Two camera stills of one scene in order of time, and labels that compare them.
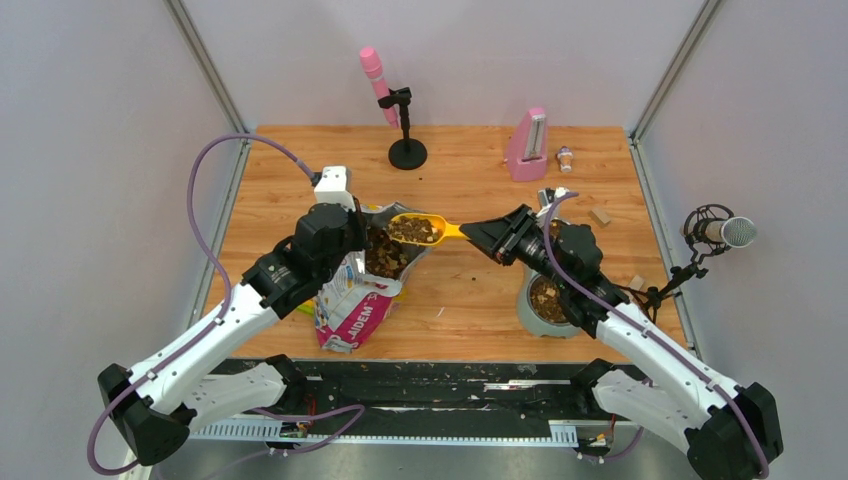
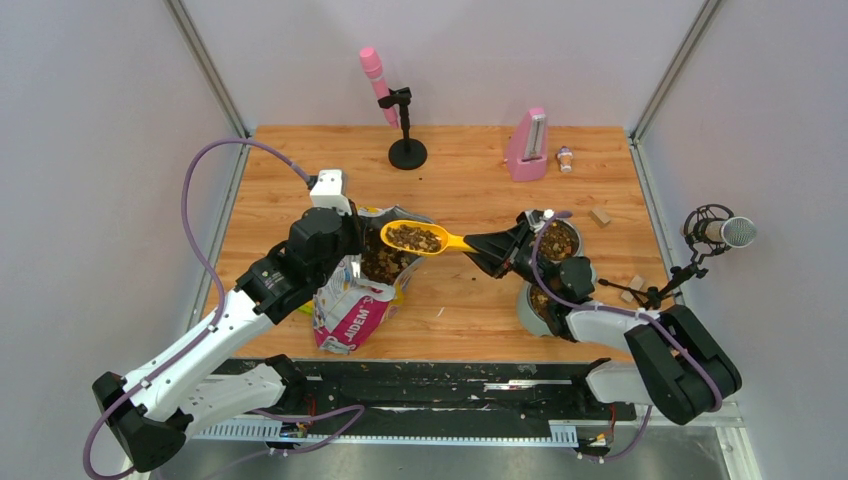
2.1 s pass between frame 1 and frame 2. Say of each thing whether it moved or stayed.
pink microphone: stayed
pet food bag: stayed
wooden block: stayed
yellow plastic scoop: moved
